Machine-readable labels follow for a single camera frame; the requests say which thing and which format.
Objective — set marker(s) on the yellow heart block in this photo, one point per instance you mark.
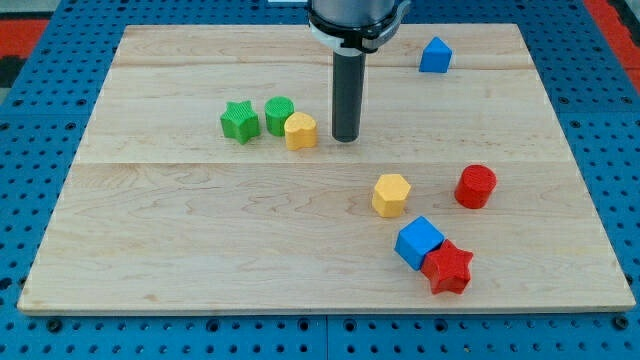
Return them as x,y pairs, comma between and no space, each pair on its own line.
300,131

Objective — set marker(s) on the red cylinder block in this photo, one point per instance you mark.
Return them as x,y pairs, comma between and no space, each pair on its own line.
475,186

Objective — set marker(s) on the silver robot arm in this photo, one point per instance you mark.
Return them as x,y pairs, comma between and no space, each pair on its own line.
352,29

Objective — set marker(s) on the green star block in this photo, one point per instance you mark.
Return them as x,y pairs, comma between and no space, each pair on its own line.
240,121

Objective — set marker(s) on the blue cube block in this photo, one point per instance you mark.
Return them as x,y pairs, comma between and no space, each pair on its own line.
416,240

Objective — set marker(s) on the yellow hexagon block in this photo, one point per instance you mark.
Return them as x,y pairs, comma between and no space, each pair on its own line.
390,195

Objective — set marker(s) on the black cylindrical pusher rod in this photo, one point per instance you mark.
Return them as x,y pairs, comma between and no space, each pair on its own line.
347,93

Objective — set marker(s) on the red star block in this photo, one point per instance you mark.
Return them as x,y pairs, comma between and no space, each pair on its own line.
447,268

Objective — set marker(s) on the wooden board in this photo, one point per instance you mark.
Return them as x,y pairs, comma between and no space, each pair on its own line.
161,214

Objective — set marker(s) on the blue pentagon block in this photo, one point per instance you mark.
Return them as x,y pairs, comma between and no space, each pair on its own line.
436,57

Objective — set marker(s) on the green cylinder block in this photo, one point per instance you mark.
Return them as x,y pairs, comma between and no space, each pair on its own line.
277,110

